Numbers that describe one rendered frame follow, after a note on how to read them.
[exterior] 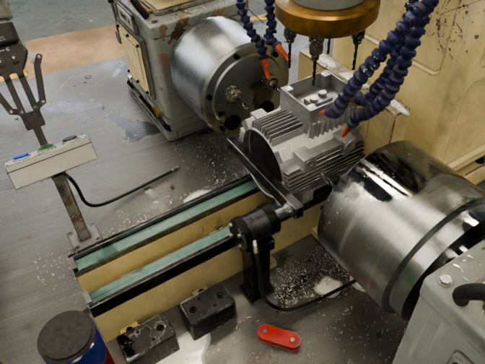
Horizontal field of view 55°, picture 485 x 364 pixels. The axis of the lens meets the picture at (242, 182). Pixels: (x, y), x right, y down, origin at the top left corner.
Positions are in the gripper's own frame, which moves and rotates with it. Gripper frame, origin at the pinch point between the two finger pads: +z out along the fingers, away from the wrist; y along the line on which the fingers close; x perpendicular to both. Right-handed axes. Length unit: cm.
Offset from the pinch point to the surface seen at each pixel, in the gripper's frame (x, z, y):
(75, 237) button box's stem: 11.0, 28.2, -1.8
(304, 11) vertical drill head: -36, -7, 44
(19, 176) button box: -3.5, 7.4, -6.6
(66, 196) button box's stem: 2.2, 16.0, -0.1
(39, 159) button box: -3.4, 5.5, -2.0
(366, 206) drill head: -49, 23, 38
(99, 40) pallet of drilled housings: 247, -21, 67
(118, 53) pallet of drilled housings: 223, -8, 71
